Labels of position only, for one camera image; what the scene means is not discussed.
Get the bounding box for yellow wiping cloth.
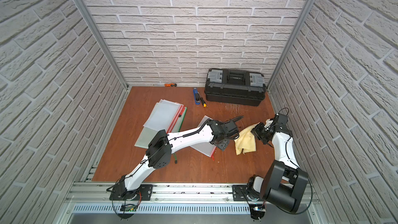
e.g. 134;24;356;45
235;124;257;155

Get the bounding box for red zip mesh document bag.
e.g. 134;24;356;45
189;114;218;162

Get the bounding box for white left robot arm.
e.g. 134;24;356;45
117;119;239;192

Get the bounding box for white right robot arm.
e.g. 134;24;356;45
247;122;309;214

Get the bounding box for white red zip document bag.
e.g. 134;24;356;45
144;100;180;131

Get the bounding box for green zip mesh document bag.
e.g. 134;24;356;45
134;107;187;149

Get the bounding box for yellow black screwdriver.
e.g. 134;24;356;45
200;97;207;107

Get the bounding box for blue utility knife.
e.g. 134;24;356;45
193;88;201;105

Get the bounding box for black plastic toolbox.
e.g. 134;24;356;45
204;68;266;106

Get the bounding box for orange black tool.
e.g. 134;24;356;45
164;83;177;87

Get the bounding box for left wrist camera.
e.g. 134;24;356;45
222;116;244;140

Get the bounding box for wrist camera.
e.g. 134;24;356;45
222;116;244;140
272;107;290;127

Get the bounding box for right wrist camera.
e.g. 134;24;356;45
272;107;290;127

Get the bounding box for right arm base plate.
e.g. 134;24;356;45
232;185;263;202

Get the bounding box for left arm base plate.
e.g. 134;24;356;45
106;184;153;201

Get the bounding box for aluminium front rail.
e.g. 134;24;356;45
63;181;321;206

